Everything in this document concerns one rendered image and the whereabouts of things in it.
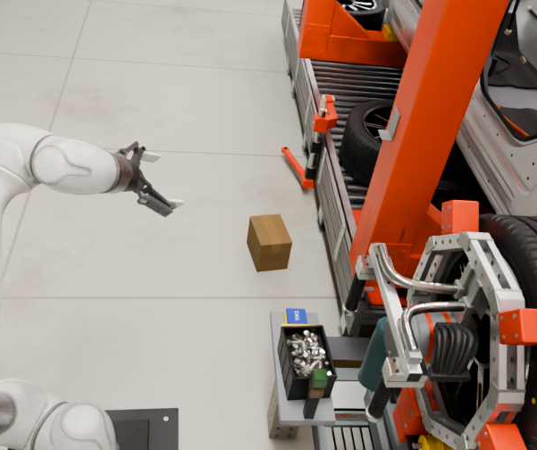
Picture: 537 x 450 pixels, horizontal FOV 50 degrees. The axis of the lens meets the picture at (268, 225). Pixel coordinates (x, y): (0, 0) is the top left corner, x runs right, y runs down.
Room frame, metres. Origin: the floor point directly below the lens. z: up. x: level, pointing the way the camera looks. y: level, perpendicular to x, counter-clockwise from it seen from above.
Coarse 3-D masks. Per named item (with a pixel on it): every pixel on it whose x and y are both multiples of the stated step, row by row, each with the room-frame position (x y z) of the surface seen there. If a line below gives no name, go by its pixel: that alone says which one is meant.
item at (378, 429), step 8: (368, 392) 1.32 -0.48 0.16; (392, 392) 1.32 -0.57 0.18; (368, 400) 1.30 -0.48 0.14; (392, 400) 1.29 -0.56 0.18; (376, 424) 1.19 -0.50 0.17; (384, 424) 1.20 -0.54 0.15; (376, 432) 1.16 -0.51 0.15; (384, 432) 1.17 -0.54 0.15; (376, 440) 1.14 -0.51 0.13; (384, 440) 1.14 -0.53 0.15; (376, 448) 1.12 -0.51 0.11; (384, 448) 1.11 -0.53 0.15
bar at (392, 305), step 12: (372, 252) 1.18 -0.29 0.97; (384, 276) 1.09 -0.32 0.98; (384, 288) 1.04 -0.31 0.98; (384, 300) 1.02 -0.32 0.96; (396, 300) 1.01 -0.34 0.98; (396, 312) 0.97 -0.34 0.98; (396, 324) 0.93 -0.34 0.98; (396, 336) 0.90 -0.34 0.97; (408, 372) 0.80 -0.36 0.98; (420, 372) 0.80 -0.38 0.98
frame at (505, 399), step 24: (432, 240) 1.27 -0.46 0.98; (456, 240) 1.17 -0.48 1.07; (480, 240) 1.12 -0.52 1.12; (432, 264) 1.30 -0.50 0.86; (480, 264) 1.04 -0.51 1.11; (504, 264) 1.04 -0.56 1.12; (408, 288) 1.29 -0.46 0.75; (504, 288) 0.98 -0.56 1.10; (504, 360) 0.83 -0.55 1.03; (432, 384) 1.05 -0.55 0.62; (504, 384) 0.80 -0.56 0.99; (480, 408) 0.80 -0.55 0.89; (504, 408) 0.77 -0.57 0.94; (432, 432) 0.89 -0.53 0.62; (456, 432) 0.83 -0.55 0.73
